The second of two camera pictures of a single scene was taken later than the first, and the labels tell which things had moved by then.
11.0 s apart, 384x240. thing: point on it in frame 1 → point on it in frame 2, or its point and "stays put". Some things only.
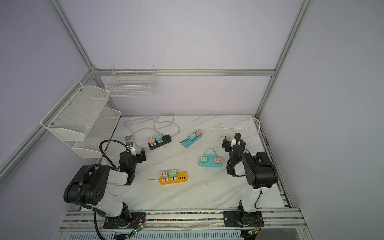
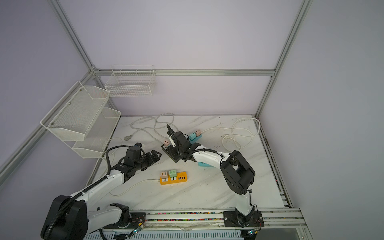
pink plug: [164, 174] stays put
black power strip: [165, 140] → [172, 152]
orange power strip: [181, 177] stays put
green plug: [172, 173] stays put
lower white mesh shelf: [101, 130] stays put
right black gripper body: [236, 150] → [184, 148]
